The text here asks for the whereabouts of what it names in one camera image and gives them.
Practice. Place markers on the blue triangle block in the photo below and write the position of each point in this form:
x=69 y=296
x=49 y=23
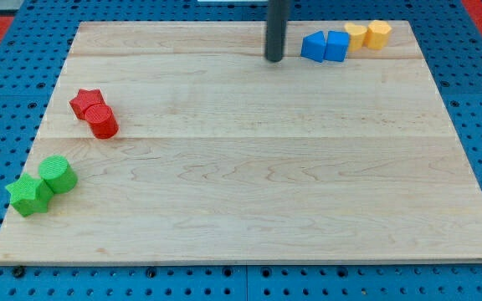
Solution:
x=314 y=46

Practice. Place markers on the wooden board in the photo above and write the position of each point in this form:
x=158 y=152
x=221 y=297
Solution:
x=222 y=158

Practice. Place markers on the red cylinder block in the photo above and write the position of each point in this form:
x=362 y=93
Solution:
x=101 y=121

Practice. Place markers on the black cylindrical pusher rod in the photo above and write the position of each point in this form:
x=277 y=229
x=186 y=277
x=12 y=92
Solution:
x=276 y=27

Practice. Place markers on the blue cube block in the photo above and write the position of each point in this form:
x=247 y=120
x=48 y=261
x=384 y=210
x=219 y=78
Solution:
x=337 y=44

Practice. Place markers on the red star block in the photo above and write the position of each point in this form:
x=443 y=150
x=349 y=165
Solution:
x=87 y=103

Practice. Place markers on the yellow heart block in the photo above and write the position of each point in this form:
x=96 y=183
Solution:
x=357 y=34

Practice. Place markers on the yellow hexagon block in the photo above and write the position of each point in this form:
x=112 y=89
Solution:
x=378 y=33

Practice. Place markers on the green cylinder block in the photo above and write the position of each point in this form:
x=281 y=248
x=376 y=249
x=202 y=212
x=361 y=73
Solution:
x=58 y=174

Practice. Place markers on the green star block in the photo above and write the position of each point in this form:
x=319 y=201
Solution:
x=29 y=195

